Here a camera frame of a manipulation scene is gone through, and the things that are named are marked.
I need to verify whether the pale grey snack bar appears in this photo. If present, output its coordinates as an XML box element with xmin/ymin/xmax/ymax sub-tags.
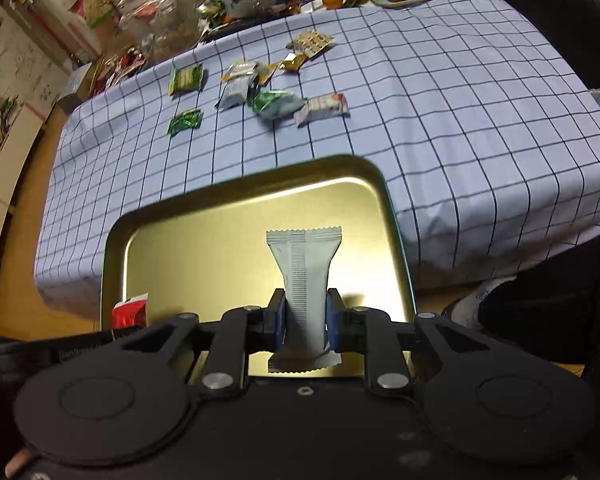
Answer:
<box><xmin>266</xmin><ymin>226</ymin><xmax>342</xmax><ymax>373</ymax></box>

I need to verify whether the red white snack packet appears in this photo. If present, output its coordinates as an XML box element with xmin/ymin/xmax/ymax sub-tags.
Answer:
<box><xmin>111</xmin><ymin>294</ymin><xmax>148</xmax><ymax>330</ymax></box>

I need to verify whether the dark green snack packet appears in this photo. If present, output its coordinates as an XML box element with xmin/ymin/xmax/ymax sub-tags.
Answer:
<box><xmin>168</xmin><ymin>108</ymin><xmax>204</xmax><ymax>138</ymax></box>

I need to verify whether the white orange hawthorn snack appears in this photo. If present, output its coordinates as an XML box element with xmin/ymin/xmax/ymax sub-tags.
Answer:
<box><xmin>294</xmin><ymin>92</ymin><xmax>349</xmax><ymax>127</ymax></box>

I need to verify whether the green white snack bag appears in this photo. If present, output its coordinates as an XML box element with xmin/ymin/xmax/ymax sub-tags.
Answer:
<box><xmin>249</xmin><ymin>90</ymin><xmax>306</xmax><ymax>122</ymax></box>

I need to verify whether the grey white snack packet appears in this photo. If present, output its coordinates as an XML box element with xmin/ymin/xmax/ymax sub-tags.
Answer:
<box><xmin>215</xmin><ymin>77</ymin><xmax>256</xmax><ymax>110</ymax></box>

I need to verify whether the green yellow snack packet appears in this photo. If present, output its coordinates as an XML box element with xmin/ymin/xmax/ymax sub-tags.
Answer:
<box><xmin>168</xmin><ymin>64</ymin><xmax>204</xmax><ymax>96</ymax></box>

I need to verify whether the silver yellow snack packet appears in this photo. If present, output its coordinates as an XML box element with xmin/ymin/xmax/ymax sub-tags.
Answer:
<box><xmin>221</xmin><ymin>61</ymin><xmax>277</xmax><ymax>86</ymax></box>

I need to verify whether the gold foil candy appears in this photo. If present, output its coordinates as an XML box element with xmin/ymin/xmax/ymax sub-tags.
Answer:
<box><xmin>278</xmin><ymin>53</ymin><xmax>308</xmax><ymax>73</ymax></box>

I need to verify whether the brown patterned snack packet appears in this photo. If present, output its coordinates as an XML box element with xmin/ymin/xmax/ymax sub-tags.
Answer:
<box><xmin>287</xmin><ymin>29</ymin><xmax>335</xmax><ymax>58</ymax></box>

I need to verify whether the gold metal tray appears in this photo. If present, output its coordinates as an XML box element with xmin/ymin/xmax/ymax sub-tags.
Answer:
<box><xmin>99</xmin><ymin>155</ymin><xmax>414</xmax><ymax>390</ymax></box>

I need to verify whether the blue checkered tablecloth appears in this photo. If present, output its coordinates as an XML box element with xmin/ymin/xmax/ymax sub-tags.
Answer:
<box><xmin>34</xmin><ymin>0</ymin><xmax>600</xmax><ymax>318</ymax></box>

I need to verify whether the red snack pile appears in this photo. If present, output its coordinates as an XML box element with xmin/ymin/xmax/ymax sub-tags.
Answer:
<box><xmin>88</xmin><ymin>47</ymin><xmax>146</xmax><ymax>96</ymax></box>

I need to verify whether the clear glass cookie jar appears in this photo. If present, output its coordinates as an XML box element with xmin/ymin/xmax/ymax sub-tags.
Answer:
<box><xmin>119</xmin><ymin>0</ymin><xmax>206</xmax><ymax>64</ymax></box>

